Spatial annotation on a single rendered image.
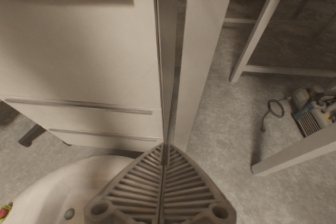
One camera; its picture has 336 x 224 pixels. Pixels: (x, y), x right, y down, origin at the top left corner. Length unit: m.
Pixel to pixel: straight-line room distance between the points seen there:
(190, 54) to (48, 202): 0.58
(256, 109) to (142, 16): 1.13
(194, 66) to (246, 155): 0.83
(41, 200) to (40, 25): 0.47
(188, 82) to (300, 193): 0.95
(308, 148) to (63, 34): 0.74
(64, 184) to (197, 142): 0.70
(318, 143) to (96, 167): 0.73
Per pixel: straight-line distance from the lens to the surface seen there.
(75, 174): 0.58
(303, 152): 0.69
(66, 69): 0.37
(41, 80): 0.45
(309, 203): 1.11
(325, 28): 2.68
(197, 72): 0.26
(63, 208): 0.64
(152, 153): 0.16
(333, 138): 0.62
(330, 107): 1.27
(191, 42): 0.23
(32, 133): 1.23
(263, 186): 1.00
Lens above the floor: 0.84
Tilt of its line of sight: 54 degrees down
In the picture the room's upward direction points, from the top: straight up
